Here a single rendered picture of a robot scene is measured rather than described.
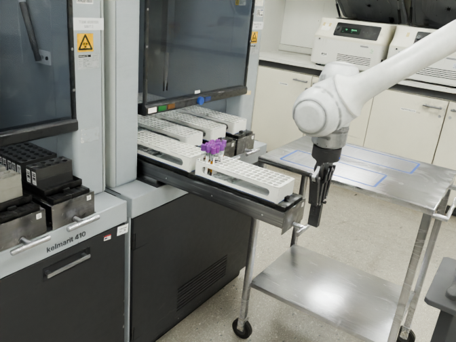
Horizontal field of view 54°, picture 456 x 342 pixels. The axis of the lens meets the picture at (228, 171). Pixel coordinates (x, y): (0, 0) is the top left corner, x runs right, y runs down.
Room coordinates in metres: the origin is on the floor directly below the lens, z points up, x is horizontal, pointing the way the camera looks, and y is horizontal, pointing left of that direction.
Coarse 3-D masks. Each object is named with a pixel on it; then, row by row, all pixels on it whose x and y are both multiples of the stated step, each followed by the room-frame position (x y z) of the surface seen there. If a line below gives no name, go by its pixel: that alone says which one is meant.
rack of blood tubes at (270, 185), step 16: (224, 160) 1.30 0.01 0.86; (208, 176) 1.25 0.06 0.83; (224, 176) 1.27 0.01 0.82; (240, 176) 1.19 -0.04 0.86; (256, 176) 1.19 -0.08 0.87; (272, 176) 1.20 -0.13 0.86; (288, 176) 1.21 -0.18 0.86; (256, 192) 1.21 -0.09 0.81; (272, 192) 1.13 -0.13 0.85; (288, 192) 1.18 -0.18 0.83
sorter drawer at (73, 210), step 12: (60, 192) 1.09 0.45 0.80; (72, 192) 1.07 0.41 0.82; (84, 192) 1.09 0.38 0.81; (48, 204) 1.01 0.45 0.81; (60, 204) 1.02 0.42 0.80; (72, 204) 1.05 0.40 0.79; (84, 204) 1.08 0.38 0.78; (48, 216) 1.01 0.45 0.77; (60, 216) 1.02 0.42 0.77; (72, 216) 1.05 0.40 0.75; (84, 216) 1.08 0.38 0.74; (96, 216) 1.06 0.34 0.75; (72, 228) 1.00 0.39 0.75
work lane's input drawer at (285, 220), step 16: (144, 160) 1.39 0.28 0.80; (160, 176) 1.33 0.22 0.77; (176, 176) 1.30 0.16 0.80; (192, 176) 1.28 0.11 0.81; (192, 192) 1.26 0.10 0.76; (208, 192) 1.23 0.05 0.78; (224, 192) 1.20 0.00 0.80; (240, 192) 1.18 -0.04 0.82; (240, 208) 1.16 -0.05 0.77; (256, 208) 1.14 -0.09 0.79; (272, 208) 1.11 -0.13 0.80; (288, 208) 1.12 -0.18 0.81; (272, 224) 1.11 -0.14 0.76; (288, 224) 1.12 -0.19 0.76
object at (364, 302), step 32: (288, 160) 1.49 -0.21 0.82; (352, 160) 1.56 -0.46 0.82; (384, 160) 1.59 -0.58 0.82; (416, 160) 1.63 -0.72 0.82; (384, 192) 1.28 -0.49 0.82; (416, 192) 1.30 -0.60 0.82; (448, 192) 1.54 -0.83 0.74; (256, 224) 1.49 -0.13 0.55; (288, 256) 1.73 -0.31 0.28; (320, 256) 1.75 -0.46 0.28; (416, 256) 1.19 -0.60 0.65; (256, 288) 1.49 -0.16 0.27; (288, 288) 1.49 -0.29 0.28; (320, 288) 1.51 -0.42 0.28; (352, 288) 1.53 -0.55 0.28; (384, 288) 1.55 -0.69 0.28; (416, 288) 1.55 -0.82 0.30; (352, 320) 1.33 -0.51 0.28; (384, 320) 1.35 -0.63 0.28
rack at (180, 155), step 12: (144, 132) 1.51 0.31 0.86; (144, 144) 1.40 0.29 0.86; (156, 144) 1.39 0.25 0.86; (168, 144) 1.41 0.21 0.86; (180, 144) 1.42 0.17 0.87; (156, 156) 1.42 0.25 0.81; (168, 156) 1.44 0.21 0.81; (180, 156) 1.31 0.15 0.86; (192, 156) 1.31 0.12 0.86; (180, 168) 1.31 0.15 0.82; (192, 168) 1.30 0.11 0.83
